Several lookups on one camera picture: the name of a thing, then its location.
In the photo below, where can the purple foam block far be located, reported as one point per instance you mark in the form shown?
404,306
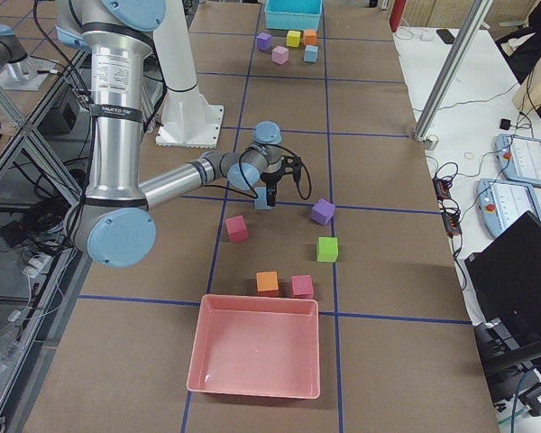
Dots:
263,41

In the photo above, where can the black laptop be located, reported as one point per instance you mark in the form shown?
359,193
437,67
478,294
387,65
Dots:
506,277

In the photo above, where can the orange foam block near tray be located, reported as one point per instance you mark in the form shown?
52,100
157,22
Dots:
267,284

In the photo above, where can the green foam block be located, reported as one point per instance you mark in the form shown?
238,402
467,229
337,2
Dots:
327,249

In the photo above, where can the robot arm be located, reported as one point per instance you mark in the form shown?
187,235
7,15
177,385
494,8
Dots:
14,58

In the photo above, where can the purple foam block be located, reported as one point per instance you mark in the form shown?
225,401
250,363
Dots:
263,41
322,212

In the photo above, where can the pink plastic tray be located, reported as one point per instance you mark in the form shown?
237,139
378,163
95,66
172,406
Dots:
264,347

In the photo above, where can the magenta foam block near tray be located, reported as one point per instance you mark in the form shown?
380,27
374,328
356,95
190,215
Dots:
302,287

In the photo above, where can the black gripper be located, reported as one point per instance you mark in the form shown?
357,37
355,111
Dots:
270,179

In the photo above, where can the light blue plastic bin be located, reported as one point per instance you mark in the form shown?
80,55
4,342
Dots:
293,14

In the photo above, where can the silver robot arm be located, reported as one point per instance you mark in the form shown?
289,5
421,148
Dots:
111,222

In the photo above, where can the purple foam block near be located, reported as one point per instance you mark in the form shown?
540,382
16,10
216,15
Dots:
322,212

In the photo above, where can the upper teach pendant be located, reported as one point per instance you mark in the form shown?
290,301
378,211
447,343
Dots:
520,158

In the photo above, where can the light blue handled foam block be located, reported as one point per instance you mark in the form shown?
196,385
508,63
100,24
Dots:
260,202

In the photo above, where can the black smartphone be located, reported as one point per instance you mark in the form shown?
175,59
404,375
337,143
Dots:
445,36

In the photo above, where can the aluminium frame post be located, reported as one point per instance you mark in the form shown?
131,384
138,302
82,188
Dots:
453,61

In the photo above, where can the red pink foam block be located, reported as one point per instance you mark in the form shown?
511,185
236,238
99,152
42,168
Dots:
236,229

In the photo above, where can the yellow foam block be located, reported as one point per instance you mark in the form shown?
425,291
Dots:
293,38

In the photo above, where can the lower teach pendant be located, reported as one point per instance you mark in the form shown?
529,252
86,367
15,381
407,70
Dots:
502,202

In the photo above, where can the white pedestal column base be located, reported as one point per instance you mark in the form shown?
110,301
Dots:
187,119

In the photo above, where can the pink lilac foam block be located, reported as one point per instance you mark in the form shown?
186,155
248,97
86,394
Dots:
280,55

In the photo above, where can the orange foam block near bin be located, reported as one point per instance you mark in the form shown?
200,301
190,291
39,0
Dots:
309,37

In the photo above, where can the teach pendant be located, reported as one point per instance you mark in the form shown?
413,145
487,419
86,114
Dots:
502,202
520,158

